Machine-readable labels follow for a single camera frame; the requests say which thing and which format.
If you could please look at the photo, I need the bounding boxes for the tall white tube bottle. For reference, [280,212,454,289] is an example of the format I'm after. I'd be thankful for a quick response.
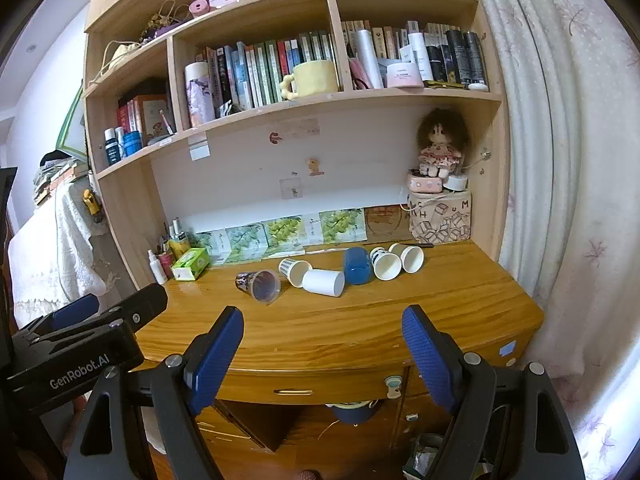
[356,29,385,90]

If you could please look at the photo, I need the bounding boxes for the dark purple bag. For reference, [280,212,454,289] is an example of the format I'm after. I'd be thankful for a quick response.
[140,12,193,43]

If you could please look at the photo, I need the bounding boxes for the white lace cloth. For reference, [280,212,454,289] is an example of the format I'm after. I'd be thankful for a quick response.
[7,180,121,313]

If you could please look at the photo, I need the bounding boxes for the small white bottle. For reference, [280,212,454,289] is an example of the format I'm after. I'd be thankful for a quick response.
[147,249,168,285]

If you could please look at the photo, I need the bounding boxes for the pink cloth pouch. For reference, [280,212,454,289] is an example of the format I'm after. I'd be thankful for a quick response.
[347,57,373,91]

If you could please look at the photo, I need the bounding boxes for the orange illustrated box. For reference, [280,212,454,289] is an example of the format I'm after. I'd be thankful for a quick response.
[135,95,176,136]

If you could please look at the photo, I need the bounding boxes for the green tissue box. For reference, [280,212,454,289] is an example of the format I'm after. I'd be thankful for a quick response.
[171,247,212,281]

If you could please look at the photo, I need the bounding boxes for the dark bottle with white cap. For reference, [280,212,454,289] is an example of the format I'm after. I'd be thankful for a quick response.
[103,129,123,165]

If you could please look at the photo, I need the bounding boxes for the white cosmetic bottle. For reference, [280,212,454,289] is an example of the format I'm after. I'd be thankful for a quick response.
[407,32,435,82]

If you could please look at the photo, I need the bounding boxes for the striped white paper cup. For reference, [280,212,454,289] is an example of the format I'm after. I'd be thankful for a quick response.
[278,257,313,289]

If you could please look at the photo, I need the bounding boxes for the white floral curtain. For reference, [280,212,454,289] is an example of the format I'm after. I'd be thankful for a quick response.
[462,0,640,480]

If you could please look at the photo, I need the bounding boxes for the plain white cup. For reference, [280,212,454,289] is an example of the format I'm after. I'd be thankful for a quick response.
[301,268,346,298]

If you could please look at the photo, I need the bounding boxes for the black cosmetic bottle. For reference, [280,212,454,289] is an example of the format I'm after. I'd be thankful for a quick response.
[445,30,471,85]
[465,31,489,85]
[425,45,447,83]

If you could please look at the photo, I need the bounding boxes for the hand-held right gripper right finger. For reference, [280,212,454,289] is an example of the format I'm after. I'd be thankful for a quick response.
[401,304,586,480]

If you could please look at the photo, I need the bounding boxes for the patterned brown storage box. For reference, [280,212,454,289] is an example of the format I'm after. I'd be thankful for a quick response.
[407,190,472,247]

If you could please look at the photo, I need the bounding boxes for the white printed paper cup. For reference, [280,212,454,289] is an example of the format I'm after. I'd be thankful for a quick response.
[370,246,402,282]
[389,243,425,274]

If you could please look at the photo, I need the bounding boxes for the blue plastic cup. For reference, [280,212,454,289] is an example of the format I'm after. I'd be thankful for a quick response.
[343,246,372,286]

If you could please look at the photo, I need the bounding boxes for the green framed picture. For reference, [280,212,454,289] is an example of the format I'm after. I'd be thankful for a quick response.
[55,85,86,158]

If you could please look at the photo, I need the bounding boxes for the beige drawstring bag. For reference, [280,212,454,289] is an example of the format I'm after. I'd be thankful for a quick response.
[90,40,146,82]

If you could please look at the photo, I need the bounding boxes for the yellow mug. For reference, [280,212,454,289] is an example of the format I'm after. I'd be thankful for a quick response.
[281,60,341,100]

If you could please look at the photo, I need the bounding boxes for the stack of papers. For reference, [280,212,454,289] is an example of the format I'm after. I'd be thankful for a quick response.
[32,152,88,206]

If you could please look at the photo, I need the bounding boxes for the green leaf print packet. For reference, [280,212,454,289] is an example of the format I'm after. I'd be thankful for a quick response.
[195,230,232,265]
[319,208,368,246]
[263,216,307,256]
[226,224,268,262]

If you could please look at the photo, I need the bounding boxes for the brown carved wooden board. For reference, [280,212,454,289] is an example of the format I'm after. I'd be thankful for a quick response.
[364,205,413,243]

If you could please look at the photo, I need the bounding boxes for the pink cream jar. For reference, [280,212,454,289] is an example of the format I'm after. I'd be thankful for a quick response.
[384,61,423,89]

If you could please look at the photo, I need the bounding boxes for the row of pale spined books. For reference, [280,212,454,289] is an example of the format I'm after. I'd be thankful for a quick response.
[341,20,463,63]

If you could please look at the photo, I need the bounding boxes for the blue round bin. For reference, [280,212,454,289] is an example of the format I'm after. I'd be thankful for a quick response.
[330,400,381,426]

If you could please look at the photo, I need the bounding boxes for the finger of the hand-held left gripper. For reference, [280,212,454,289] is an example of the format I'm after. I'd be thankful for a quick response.
[12,293,102,343]
[97,283,169,335]

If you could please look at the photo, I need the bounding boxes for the pink and white thermos bottle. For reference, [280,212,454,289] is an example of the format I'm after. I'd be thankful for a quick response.
[184,61,217,128]

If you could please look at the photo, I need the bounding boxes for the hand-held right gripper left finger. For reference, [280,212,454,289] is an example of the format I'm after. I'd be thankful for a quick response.
[62,305,246,480]

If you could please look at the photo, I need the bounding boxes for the wooden desk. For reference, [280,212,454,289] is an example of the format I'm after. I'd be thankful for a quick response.
[134,239,546,480]

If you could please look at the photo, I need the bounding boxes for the row of green spined books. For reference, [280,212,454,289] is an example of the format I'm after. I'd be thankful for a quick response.
[202,30,346,111]

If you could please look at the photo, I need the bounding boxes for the rag doll in floral dress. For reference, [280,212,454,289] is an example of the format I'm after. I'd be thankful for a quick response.
[416,107,472,179]

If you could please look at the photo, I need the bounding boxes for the red books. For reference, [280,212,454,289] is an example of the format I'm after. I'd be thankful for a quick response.
[116,100,143,136]

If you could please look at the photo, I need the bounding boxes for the clear plastic cup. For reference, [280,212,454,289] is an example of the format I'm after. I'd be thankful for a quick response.
[235,268,282,306]

